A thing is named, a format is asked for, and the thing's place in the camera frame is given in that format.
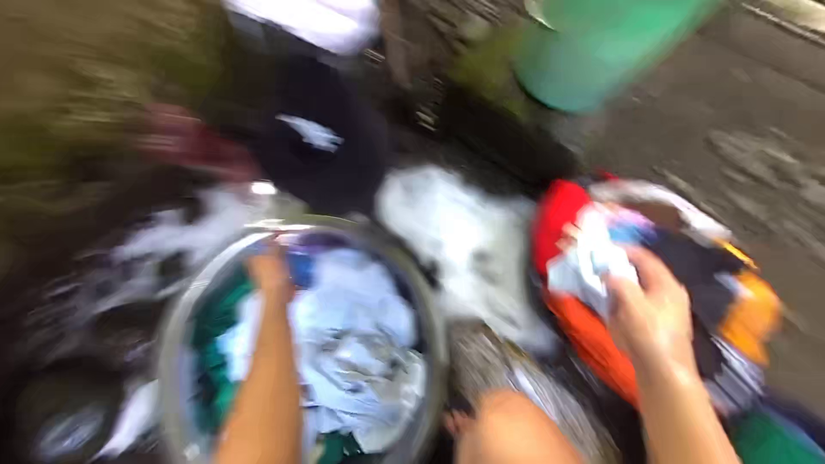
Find person's left hand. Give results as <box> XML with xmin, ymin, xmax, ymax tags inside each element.
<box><xmin>246</xmin><ymin>236</ymin><xmax>295</xmax><ymax>304</ymax></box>

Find person's right hand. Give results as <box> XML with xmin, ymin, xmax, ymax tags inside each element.
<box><xmin>603</xmin><ymin>245</ymin><xmax>694</xmax><ymax>379</ymax></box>

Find light blue white cloth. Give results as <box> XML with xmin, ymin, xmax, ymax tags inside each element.
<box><xmin>547</xmin><ymin>205</ymin><xmax>639</xmax><ymax>322</ymax></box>

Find person's right forearm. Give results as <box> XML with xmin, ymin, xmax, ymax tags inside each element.
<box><xmin>634</xmin><ymin>361</ymin><xmax>742</xmax><ymax>464</ymax></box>

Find person's left forearm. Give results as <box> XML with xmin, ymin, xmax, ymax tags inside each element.
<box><xmin>214</xmin><ymin>293</ymin><xmax>304</xmax><ymax>464</ymax></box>

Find pile of colourful clothes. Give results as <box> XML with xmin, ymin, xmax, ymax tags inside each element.
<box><xmin>531</xmin><ymin>173</ymin><xmax>785</xmax><ymax>416</ymax></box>

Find black garment with white print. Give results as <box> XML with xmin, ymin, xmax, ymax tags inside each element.
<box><xmin>240</xmin><ymin>32</ymin><xmax>390</xmax><ymax>217</ymax></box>

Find heap of wet laundry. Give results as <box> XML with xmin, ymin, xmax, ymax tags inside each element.
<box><xmin>192</xmin><ymin>231</ymin><xmax>429</xmax><ymax>464</ymax></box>

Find maroon cloth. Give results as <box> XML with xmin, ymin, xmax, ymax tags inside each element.
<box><xmin>137</xmin><ymin>103</ymin><xmax>260</xmax><ymax>184</ymax></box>

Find round grey metal basin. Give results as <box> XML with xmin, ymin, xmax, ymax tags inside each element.
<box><xmin>158</xmin><ymin>215</ymin><xmax>448</xmax><ymax>464</ymax></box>

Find person's legs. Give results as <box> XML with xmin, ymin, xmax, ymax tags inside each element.
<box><xmin>443</xmin><ymin>389</ymin><xmax>586</xmax><ymax>464</ymax></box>

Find green fabric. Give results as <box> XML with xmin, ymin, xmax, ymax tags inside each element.
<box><xmin>730</xmin><ymin>398</ymin><xmax>825</xmax><ymax>464</ymax></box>

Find green bucket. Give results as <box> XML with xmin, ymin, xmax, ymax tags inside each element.
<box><xmin>513</xmin><ymin>0</ymin><xmax>721</xmax><ymax>114</ymax></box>

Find white cloth bundle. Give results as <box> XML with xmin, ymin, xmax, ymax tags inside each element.
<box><xmin>223</xmin><ymin>0</ymin><xmax>381</xmax><ymax>56</ymax></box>

